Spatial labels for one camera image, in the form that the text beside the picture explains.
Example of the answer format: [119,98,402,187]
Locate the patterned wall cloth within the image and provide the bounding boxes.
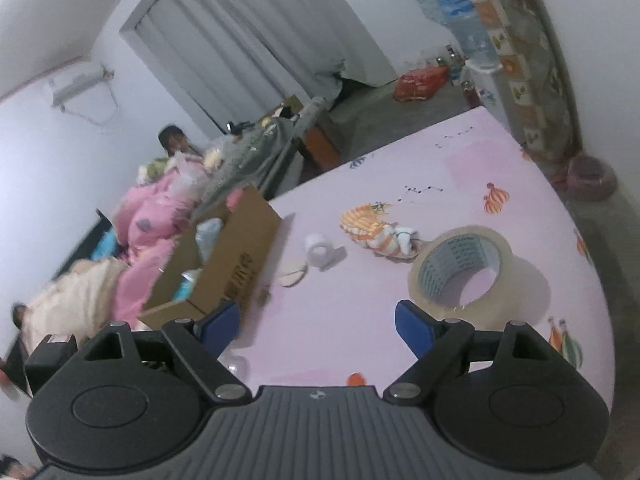
[470,0,583,166]

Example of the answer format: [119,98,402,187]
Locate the small white tape roll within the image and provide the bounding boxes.
[304,232,347,270]

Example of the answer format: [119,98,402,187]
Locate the green floral cloth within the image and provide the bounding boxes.
[138,157,168,183]

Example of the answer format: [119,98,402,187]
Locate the pink floral quilt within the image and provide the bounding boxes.
[112,160,236,323]

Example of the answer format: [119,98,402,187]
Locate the pink basin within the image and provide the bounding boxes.
[566,154,617,202]

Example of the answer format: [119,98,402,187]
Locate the wooden bedside cabinet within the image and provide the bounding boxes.
[299,122,347,171]

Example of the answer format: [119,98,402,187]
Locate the grey curtain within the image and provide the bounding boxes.
[134,0,397,132]

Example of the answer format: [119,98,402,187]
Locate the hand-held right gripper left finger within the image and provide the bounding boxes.
[82,299,252,404]

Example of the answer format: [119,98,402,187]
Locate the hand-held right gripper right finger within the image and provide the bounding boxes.
[382,299,552,404]

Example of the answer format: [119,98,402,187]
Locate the white water dispenser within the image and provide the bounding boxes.
[424,0,507,113]

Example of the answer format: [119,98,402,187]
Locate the beige blanket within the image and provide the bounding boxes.
[12,259,128,351]

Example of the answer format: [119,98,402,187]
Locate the red plastic bag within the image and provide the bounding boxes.
[394,67,450,104]

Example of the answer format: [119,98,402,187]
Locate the clear packing tape roll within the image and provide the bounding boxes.
[409,225,516,312]

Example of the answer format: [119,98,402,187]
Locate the brown cardboard box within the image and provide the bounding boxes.
[139,185,284,332]

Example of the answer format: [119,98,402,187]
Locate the grey floral quilt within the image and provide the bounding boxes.
[197,97,326,211]

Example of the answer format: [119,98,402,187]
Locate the white wall lamp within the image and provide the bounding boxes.
[51,64,117,127]

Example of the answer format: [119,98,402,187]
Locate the pink printed bed sheet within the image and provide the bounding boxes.
[220,106,616,411]

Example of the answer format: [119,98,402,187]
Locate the clear plastic bag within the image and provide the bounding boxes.
[194,216,225,263]

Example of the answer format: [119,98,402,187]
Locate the beige insole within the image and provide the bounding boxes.
[277,262,312,289]

